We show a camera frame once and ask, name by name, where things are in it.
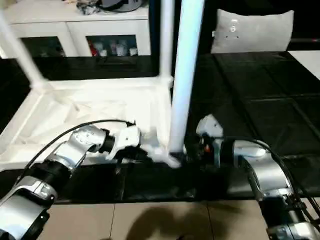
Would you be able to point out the grey cushion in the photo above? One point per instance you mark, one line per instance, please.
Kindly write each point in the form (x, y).
(250, 30)

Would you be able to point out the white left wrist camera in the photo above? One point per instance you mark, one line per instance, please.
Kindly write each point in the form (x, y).
(127, 137)

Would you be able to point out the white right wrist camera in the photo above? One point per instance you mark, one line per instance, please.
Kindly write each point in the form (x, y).
(210, 126)

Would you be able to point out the black television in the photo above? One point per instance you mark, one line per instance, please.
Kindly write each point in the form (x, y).
(305, 43)

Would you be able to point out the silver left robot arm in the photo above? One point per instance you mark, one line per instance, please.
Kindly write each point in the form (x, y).
(70, 150)

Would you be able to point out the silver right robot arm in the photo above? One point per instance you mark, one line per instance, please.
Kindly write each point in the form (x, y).
(270, 172)

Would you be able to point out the grey round cooker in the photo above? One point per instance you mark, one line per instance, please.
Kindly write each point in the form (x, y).
(120, 5)

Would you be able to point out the white plastic table top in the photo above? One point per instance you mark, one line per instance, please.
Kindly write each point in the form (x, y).
(100, 92)

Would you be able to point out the white flat board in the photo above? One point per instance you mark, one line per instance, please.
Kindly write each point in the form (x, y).
(307, 62)

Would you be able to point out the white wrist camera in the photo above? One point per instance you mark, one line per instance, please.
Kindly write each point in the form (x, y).
(210, 126)
(127, 137)

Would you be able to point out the black work mat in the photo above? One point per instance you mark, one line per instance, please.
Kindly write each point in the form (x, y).
(262, 87)

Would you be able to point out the white glass-door cabinet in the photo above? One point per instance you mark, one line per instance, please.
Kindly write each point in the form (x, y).
(62, 27)

